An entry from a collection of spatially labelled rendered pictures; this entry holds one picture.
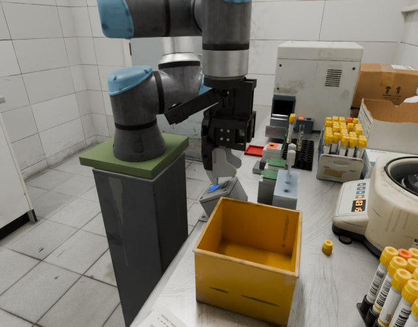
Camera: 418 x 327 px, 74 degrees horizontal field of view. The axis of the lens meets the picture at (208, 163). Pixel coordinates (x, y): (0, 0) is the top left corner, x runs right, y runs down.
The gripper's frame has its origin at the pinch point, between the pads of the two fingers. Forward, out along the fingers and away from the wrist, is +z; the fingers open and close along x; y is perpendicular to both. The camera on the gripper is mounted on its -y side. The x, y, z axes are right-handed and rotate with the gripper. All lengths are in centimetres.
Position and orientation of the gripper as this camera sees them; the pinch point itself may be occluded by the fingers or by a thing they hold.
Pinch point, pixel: (212, 178)
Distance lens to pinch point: 55.9
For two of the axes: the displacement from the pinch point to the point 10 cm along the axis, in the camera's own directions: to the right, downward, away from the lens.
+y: 9.4, 1.6, -3.2
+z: 0.0, 9.0, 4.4
